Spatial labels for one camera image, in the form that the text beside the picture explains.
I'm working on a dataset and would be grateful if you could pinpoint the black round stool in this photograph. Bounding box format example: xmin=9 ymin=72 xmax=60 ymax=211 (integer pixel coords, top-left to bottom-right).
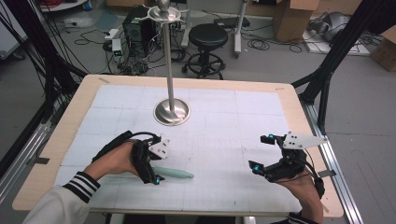
xmin=181 ymin=22 xmax=230 ymax=80

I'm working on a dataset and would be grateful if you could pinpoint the grey metal stand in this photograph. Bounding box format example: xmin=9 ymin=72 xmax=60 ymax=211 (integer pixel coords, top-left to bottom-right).
xmin=233 ymin=0 xmax=250 ymax=59

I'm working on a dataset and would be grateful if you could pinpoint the person's left hand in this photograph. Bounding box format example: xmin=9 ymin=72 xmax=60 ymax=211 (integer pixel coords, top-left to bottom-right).
xmin=83 ymin=142 xmax=139 ymax=181

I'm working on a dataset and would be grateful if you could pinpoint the small cardboard box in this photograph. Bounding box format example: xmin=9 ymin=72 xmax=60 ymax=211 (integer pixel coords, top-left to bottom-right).
xmin=369 ymin=26 xmax=396 ymax=73

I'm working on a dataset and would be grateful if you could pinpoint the steel utensil stand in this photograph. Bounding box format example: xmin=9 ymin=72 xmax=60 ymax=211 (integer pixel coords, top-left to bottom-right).
xmin=141 ymin=0 xmax=191 ymax=127

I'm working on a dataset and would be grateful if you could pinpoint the black computer tower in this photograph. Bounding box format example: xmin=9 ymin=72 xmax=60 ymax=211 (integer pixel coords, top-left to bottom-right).
xmin=121 ymin=6 xmax=157 ymax=59

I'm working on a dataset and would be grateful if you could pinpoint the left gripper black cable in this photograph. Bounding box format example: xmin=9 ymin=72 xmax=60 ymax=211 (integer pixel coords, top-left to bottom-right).
xmin=92 ymin=130 xmax=163 ymax=164

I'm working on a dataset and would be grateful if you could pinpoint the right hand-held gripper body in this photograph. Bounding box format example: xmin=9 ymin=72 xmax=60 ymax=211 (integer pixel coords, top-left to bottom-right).
xmin=263 ymin=131 xmax=329 ymax=184

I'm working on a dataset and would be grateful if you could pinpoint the white grid mat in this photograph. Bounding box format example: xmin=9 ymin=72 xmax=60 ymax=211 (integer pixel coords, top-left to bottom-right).
xmin=54 ymin=84 xmax=302 ymax=214

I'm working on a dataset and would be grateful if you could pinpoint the white power strip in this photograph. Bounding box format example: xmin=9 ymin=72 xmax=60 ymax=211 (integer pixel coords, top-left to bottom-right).
xmin=104 ymin=28 xmax=120 ymax=41

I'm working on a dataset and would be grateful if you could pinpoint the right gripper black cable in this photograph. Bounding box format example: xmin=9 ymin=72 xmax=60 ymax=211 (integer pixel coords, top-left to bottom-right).
xmin=303 ymin=148 xmax=326 ymax=200

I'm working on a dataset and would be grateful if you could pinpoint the aluminium rail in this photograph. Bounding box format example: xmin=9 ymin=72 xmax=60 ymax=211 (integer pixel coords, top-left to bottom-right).
xmin=300 ymin=101 xmax=363 ymax=224
xmin=0 ymin=120 xmax=52 ymax=203

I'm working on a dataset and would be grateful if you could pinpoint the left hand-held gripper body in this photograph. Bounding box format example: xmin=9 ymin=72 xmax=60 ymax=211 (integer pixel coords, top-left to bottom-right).
xmin=130 ymin=138 xmax=172 ymax=185

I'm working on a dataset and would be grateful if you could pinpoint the whisk with mint green handle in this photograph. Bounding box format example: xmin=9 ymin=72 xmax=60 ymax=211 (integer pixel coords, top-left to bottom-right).
xmin=152 ymin=165 xmax=195 ymax=180

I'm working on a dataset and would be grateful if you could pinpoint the person's right hand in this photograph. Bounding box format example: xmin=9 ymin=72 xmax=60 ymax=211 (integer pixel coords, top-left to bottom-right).
xmin=276 ymin=173 xmax=324 ymax=216

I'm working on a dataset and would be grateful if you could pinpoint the white cabinet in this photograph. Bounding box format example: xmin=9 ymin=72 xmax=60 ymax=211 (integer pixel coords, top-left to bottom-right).
xmin=0 ymin=6 xmax=29 ymax=60

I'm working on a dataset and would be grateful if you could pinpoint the white round table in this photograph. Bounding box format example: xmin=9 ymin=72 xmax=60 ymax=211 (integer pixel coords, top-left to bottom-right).
xmin=40 ymin=0 xmax=88 ymax=13

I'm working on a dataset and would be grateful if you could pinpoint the white power adapter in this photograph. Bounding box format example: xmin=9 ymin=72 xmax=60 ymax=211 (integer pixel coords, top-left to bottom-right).
xmin=111 ymin=38 xmax=123 ymax=57

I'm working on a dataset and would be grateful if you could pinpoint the flat black device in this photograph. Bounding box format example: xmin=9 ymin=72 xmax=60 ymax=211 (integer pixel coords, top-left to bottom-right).
xmin=214 ymin=16 xmax=251 ymax=29

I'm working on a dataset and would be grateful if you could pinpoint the grey tape piece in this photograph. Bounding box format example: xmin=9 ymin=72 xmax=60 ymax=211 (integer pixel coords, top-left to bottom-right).
xmin=26 ymin=157 xmax=50 ymax=166
xmin=318 ymin=169 xmax=337 ymax=179

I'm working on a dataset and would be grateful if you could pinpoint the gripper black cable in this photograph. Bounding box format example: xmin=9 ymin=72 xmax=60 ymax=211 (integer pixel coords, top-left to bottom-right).
xmin=303 ymin=148 xmax=326 ymax=200
xmin=92 ymin=130 xmax=163 ymax=164

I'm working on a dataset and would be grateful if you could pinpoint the tall cardboard box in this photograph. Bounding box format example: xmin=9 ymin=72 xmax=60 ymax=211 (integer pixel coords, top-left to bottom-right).
xmin=272 ymin=0 xmax=320 ymax=43

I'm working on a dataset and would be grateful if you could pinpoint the black metal frame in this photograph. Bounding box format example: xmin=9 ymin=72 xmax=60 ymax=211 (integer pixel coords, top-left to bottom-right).
xmin=290 ymin=0 xmax=396 ymax=136
xmin=0 ymin=0 xmax=88 ymax=178

